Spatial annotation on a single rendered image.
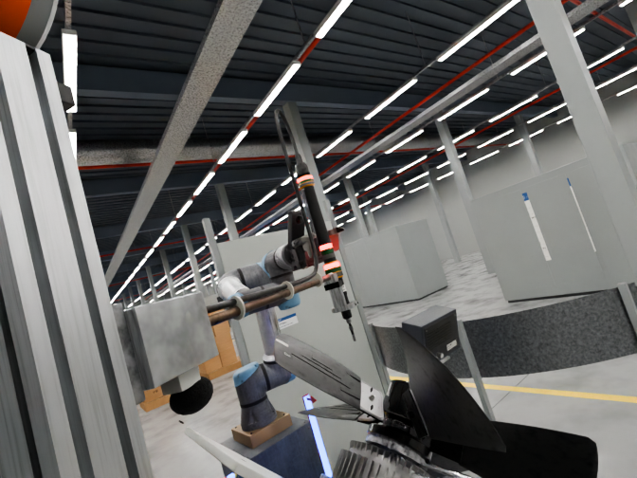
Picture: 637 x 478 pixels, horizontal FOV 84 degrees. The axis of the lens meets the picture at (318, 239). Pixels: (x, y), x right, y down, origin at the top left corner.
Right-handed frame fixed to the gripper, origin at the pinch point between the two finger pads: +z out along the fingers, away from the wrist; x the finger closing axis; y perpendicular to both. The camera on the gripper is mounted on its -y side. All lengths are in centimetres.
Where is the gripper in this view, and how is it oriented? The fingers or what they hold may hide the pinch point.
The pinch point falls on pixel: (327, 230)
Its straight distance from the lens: 92.5
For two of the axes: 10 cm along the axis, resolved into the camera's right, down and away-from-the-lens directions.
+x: -7.8, 1.8, -5.9
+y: 2.9, 9.5, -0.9
